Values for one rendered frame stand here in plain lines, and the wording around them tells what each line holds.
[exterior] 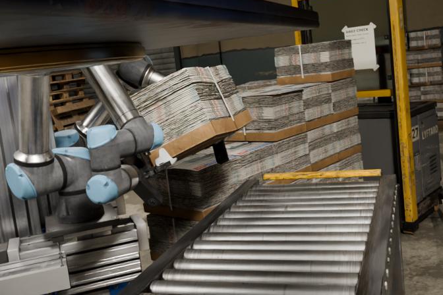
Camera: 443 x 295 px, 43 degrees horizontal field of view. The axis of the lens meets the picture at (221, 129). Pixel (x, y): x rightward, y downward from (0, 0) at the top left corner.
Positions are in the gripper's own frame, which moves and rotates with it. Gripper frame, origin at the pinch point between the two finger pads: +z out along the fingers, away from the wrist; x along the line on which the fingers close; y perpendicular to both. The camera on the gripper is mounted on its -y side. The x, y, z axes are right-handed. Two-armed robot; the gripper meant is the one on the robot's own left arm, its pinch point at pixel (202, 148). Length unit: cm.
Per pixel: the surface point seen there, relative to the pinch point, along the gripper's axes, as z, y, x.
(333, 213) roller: 32, -33, 41
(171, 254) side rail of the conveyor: 66, -19, 8
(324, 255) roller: 64, -34, 43
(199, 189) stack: -21.4, -15.3, -18.7
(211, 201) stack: -27.4, -22.4, -18.7
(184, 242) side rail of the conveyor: 57, -19, 8
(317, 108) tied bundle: -112, -10, 23
